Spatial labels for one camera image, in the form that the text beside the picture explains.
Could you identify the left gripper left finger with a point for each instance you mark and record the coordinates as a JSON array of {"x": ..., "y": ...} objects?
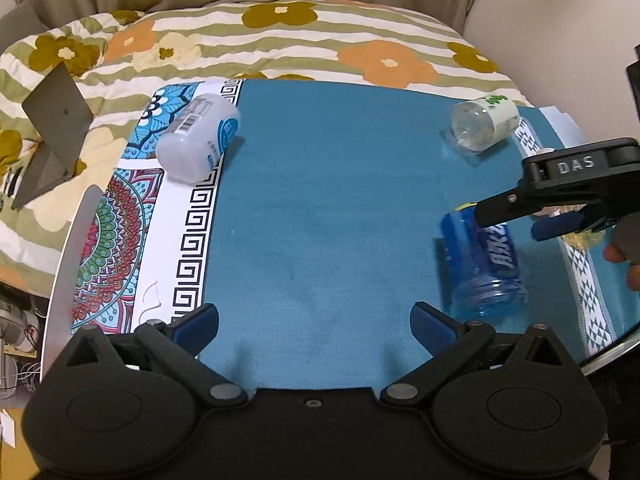
[{"x": 173, "y": 350}]

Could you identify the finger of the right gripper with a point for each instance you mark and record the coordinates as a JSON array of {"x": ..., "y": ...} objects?
[
  {"x": 519, "y": 202},
  {"x": 562, "y": 224}
]

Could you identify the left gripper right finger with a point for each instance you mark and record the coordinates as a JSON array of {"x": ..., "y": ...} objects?
[{"x": 455, "y": 349}]

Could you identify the blue bottle cup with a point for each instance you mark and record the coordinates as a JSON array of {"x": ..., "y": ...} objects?
[{"x": 482, "y": 263}]

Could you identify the yellow-label clear bottle cup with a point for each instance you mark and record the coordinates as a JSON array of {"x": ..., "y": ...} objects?
[{"x": 584, "y": 240}]

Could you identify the green-label clear bottle cup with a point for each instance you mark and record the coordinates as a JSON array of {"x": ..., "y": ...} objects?
[{"x": 479, "y": 124}]

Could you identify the white blue-label bottle cup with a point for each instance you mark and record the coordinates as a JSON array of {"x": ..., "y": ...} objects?
[{"x": 190, "y": 148}]

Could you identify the person right hand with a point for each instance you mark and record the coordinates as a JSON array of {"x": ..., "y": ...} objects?
[{"x": 624, "y": 247}]

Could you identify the teal patterned cloth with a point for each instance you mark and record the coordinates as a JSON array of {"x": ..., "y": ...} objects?
[{"x": 314, "y": 240}]

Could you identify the grey folding stand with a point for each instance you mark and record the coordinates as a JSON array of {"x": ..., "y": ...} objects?
[{"x": 62, "y": 118}]

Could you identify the floral striped quilt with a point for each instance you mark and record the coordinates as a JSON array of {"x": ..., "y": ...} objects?
[{"x": 120, "y": 58}]

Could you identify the grey headboard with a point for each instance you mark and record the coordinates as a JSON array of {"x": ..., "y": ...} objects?
[{"x": 18, "y": 24}]

